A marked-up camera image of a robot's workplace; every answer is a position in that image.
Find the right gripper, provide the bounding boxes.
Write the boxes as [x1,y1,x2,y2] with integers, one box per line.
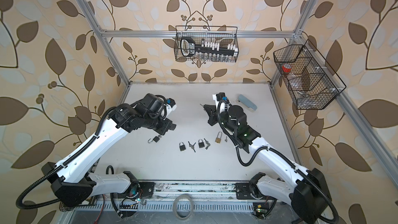
[205,104,237,136]

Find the brass padlock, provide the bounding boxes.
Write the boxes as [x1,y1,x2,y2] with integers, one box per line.
[215,131,222,144]

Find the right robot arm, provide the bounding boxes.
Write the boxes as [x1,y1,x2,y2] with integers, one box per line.
[203,93,340,224]

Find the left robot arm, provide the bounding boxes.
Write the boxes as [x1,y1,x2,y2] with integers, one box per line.
[16,93,176,209]

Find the light blue stapler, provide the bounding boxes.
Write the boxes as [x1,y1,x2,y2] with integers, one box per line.
[236,94,258,112]

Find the black tool rack in basket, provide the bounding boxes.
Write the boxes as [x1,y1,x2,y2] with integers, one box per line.
[179,37,239,57]

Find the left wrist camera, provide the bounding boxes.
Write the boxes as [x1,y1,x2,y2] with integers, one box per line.
[166,98,177,114]

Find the back wire basket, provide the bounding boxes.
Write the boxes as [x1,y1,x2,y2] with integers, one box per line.
[172,24,239,63]

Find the wire basket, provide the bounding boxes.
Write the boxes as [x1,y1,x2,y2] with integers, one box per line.
[172,24,239,63]
[273,40,346,110]

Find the tape roll ring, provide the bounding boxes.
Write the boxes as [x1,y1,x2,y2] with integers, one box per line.
[172,193,195,221]

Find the right wire basket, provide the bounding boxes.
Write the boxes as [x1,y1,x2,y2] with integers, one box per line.
[273,40,346,110]

